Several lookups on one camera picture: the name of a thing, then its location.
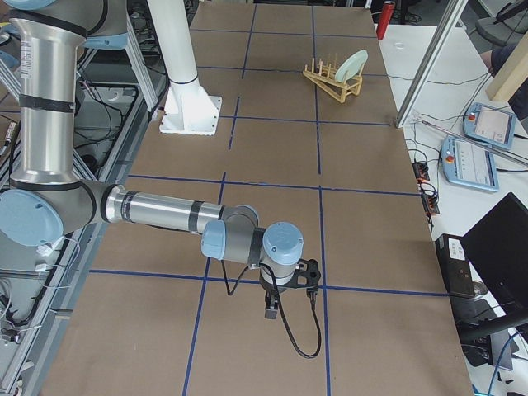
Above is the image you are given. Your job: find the orange black connector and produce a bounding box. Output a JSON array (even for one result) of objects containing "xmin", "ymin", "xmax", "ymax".
[
  {"xmin": 412, "ymin": 161, "xmax": 430, "ymax": 182},
  {"xmin": 421, "ymin": 190, "xmax": 440, "ymax": 215}
]

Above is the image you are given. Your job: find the light green plate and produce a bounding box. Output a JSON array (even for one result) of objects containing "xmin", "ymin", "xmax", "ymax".
[{"xmin": 334, "ymin": 49, "xmax": 368, "ymax": 83}]

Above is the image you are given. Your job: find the seated person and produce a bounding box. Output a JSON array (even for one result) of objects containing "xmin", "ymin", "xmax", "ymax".
[{"xmin": 480, "ymin": 43, "xmax": 517, "ymax": 77}]

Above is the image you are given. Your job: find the teach pendant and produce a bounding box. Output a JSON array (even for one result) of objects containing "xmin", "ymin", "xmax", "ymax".
[
  {"xmin": 441, "ymin": 136, "xmax": 499, "ymax": 192},
  {"xmin": 463, "ymin": 102, "xmax": 516, "ymax": 150}
]

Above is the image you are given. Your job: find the wooden beam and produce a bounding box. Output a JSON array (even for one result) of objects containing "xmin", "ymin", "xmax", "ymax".
[{"xmin": 486, "ymin": 33, "xmax": 528, "ymax": 101}]

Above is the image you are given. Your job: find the far teach pendant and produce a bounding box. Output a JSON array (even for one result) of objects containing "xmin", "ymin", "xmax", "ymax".
[{"xmin": 463, "ymin": 102, "xmax": 516, "ymax": 150}]

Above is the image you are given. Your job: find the black monitor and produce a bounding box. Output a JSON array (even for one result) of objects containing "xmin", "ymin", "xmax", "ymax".
[{"xmin": 461, "ymin": 192, "xmax": 527, "ymax": 311}]

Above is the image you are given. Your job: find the orange black connector upper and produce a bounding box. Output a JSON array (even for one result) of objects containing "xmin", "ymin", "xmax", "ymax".
[{"xmin": 412, "ymin": 161, "xmax": 430, "ymax": 182}]

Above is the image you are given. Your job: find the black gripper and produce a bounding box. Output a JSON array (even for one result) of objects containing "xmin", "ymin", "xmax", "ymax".
[{"xmin": 259, "ymin": 276, "xmax": 286, "ymax": 319}]

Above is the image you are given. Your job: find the near teach pendant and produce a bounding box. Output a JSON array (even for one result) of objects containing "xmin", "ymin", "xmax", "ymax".
[{"xmin": 441, "ymin": 136, "xmax": 499, "ymax": 192}]

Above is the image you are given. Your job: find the orange black connector lower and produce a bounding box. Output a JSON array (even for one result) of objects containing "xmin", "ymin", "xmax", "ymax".
[{"xmin": 421, "ymin": 190, "xmax": 440, "ymax": 215}]

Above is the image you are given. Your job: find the aluminium frame post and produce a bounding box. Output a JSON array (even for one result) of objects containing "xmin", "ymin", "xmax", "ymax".
[{"xmin": 395, "ymin": 0, "xmax": 468, "ymax": 128}]

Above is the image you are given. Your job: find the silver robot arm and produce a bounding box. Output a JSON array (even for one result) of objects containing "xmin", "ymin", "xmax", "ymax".
[{"xmin": 1, "ymin": 1, "xmax": 304, "ymax": 318}]

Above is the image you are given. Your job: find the black computer box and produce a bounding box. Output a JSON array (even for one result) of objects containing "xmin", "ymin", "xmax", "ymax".
[{"xmin": 435, "ymin": 233, "xmax": 488, "ymax": 299}]

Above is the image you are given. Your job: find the wooden plate rack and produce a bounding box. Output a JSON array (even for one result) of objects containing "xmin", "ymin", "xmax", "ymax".
[{"xmin": 302, "ymin": 58, "xmax": 366, "ymax": 103}]

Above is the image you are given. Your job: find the red water bottle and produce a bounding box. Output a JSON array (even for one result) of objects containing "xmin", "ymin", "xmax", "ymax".
[{"xmin": 376, "ymin": 1, "xmax": 395, "ymax": 40}]

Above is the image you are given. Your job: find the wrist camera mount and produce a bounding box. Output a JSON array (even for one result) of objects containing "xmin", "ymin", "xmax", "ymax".
[{"xmin": 285, "ymin": 259, "xmax": 321, "ymax": 290}]

